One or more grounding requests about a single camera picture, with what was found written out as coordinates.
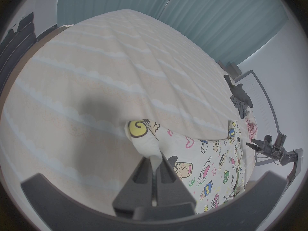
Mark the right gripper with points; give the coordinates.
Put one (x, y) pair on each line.
(267, 149)

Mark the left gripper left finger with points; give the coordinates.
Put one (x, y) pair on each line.
(130, 196)

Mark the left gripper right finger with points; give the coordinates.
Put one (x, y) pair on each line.
(178, 194)

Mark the white printed pyjama top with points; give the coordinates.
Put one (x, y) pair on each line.
(204, 167)

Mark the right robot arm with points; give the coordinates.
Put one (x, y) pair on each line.
(299, 160)

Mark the pink garment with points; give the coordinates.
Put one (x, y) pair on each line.
(252, 129)

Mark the dark grey garment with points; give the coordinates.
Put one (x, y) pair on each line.
(240, 108)

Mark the black garment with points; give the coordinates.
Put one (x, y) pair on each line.
(239, 92)

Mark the grey white bedside table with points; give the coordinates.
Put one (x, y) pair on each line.
(231, 70)

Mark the bed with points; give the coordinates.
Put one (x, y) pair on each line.
(96, 80)

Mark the blue-green curtain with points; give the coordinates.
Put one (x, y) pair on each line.
(216, 20)

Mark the dark grey panel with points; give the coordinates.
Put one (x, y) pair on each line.
(16, 47)

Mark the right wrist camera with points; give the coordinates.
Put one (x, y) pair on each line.
(268, 139)

